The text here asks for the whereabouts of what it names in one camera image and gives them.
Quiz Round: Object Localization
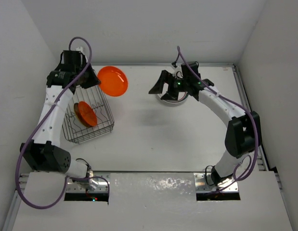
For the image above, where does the olive brown plate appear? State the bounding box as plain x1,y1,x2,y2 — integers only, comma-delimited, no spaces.
74,103,87,127

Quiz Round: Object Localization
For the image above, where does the white front foam board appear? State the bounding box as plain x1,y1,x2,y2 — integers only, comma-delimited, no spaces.
13,172,292,231

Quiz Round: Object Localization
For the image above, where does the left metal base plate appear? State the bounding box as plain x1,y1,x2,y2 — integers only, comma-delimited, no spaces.
66,176,110,193

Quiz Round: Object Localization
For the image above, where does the metal base plate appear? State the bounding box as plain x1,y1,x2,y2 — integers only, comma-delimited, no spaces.
194,172,239,193
66,176,110,193

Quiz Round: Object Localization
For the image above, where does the white plate green red rim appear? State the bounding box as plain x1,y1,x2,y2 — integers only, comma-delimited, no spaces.
155,91,188,107

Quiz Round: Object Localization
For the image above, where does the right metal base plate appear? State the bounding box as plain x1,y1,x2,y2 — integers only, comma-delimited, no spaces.
194,172,239,193

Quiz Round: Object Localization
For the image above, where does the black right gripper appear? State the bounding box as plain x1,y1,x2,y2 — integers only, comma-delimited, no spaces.
149,70,189,101

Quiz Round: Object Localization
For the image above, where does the metal wire dish rack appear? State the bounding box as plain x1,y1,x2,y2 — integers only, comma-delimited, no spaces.
62,86,115,144

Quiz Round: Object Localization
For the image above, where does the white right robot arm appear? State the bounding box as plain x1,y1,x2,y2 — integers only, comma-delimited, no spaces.
149,62,262,186

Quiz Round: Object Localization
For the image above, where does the large orange plate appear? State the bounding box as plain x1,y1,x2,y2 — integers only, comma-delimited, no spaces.
78,101,98,127

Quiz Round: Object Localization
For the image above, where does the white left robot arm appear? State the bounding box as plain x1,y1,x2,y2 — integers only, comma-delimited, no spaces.
20,50,100,178

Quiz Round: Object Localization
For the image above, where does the small orange plate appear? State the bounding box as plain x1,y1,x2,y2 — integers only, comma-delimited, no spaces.
97,66,129,97

